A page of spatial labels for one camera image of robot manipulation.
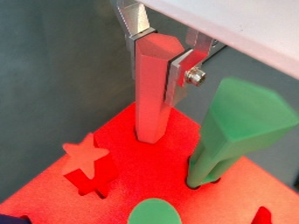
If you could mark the red star peg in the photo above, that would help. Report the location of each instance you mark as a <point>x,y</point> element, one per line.
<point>89,168</point>

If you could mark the green pentagon head peg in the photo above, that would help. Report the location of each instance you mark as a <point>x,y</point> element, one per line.
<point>247,119</point>

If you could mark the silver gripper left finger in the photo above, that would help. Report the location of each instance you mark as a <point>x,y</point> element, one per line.
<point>132,18</point>

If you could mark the tall red hexagon peg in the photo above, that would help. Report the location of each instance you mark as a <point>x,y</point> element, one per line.
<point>155,50</point>

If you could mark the blue rounded block peg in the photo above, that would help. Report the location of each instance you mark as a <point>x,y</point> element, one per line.
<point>5,219</point>

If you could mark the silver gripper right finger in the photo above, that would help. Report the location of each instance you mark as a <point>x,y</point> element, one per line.
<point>186,66</point>

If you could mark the green cylinder peg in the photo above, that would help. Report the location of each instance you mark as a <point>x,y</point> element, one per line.
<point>154,211</point>

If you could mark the red shape sorting board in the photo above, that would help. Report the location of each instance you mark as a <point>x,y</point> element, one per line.
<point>151,172</point>

